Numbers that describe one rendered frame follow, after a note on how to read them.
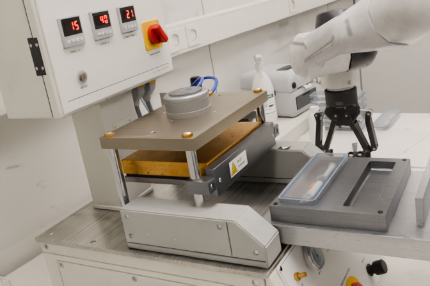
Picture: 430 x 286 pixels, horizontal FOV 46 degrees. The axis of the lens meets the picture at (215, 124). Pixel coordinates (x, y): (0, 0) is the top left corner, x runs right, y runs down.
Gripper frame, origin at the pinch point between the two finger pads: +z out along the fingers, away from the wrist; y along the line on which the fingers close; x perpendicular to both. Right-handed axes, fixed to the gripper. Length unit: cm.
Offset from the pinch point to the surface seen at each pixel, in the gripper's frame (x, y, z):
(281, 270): -59, 5, -9
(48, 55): -59, -29, -42
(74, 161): -22, -67, -9
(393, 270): -30.8, 14.5, 7.7
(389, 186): -46, 18, -17
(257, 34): 86, -55, -24
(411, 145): 36.7, 10.2, 8.0
